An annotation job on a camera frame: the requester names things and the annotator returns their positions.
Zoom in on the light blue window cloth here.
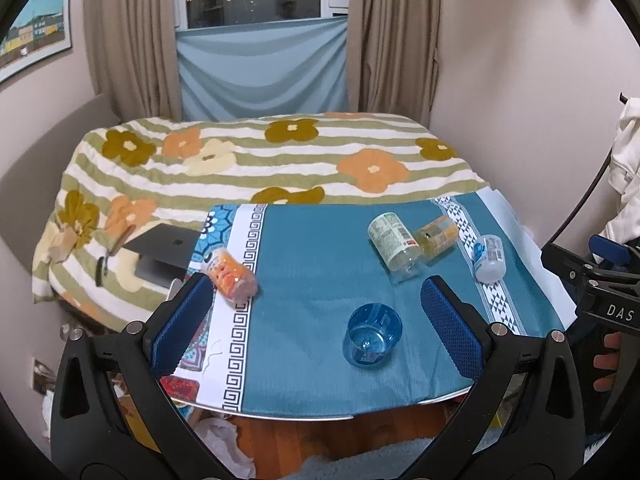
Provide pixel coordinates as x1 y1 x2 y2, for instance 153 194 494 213
175 16 351 122

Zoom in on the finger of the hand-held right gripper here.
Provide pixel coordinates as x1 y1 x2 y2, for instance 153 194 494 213
541 243 603 293
588 234 640 283

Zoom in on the blue plastic cup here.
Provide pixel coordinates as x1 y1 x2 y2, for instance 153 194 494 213
342 302 404 370

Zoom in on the person's right hand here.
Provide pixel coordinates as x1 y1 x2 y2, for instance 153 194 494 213
592 332 624 392

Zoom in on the grey padded headboard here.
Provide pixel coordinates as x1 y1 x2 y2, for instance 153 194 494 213
0 94 121 261

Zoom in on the grey laptop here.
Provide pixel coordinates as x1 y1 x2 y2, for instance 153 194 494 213
122 224 203 293

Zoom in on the teal patterned tablecloth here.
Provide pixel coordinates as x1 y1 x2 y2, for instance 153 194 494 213
160 191 578 418

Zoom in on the framed wall picture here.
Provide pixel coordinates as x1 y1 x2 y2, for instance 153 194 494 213
0 0 73 85

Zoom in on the orange patterned plastic cup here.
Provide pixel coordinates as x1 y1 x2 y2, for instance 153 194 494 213
204 247 259 303

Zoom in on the light blue rug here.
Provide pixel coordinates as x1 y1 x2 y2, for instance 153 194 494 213
295 437 441 480

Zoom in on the white plastic bag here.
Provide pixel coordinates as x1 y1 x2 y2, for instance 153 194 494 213
192 417 257 480

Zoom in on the black cable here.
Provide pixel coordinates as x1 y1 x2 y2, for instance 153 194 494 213
547 142 616 248

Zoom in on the clear bottle green white label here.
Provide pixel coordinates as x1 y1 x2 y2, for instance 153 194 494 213
367 212 426 281

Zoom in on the clear bottle orange label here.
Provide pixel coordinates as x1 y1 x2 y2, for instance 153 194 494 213
414 215 460 261

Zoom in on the white clothing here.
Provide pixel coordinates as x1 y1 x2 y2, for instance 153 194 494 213
600 102 640 251

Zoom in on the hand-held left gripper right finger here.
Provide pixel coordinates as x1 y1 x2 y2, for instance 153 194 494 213
400 276 587 467

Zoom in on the beige curtain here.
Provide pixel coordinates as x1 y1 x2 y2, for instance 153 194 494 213
347 0 443 128
82 0 193 122

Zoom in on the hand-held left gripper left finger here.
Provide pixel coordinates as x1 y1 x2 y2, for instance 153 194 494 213
50 274 222 467

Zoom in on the striped floral blanket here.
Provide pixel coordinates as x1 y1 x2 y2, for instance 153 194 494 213
31 112 493 333

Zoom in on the white bottle blue label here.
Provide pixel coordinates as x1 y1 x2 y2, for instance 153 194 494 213
471 234 506 283

